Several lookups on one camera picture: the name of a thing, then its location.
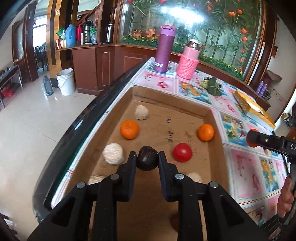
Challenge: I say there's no purple cans pair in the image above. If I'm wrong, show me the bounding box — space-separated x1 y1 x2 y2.
256 81 267 97

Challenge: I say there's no blue thermos jug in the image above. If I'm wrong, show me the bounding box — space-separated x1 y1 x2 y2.
66 24 76 48

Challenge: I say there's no round beige cake piece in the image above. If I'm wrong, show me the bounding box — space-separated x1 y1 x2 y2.
134 105 149 121

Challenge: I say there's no notched beige cake piece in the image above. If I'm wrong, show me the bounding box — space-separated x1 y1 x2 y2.
187 172 203 183

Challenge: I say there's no large orange tangerine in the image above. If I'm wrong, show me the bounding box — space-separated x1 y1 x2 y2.
120 120 139 140

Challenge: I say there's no green leafy vegetable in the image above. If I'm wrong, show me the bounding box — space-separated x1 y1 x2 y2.
200 77 222 96

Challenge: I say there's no brown wrinkled date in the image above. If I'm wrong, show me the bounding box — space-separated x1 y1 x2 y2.
169 212 179 232

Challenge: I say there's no small tangerine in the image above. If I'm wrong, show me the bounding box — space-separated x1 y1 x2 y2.
246 128 258 148

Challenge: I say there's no yellow white box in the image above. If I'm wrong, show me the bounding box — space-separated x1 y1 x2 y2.
233 90 275 132

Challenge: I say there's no grey water bottle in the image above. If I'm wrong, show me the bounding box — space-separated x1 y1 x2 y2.
42 75 54 96

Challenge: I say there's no red cherry tomato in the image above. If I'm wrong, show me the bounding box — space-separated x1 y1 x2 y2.
172 143 193 162

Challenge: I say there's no brown cardboard tray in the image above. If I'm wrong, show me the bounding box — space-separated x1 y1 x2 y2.
66 86 229 240

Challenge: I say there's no dark purple plum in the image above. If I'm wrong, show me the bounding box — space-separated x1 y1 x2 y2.
136 146 159 171

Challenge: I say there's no floral tablecloth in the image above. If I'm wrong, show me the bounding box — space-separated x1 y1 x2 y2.
50 59 287 226

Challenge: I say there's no hexagonal beige cake piece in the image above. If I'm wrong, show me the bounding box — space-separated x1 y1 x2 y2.
88 175 105 185

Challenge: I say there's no pink bottle with knit sleeve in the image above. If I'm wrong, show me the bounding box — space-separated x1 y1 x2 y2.
176 39 200 80

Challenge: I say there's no purple thermos bottle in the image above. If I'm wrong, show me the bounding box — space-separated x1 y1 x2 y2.
154 25 177 73

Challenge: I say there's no white plastic bucket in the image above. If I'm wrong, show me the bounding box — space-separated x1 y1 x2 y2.
56 68 76 96

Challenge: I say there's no operator right hand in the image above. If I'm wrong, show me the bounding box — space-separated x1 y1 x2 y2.
277 175 295 218

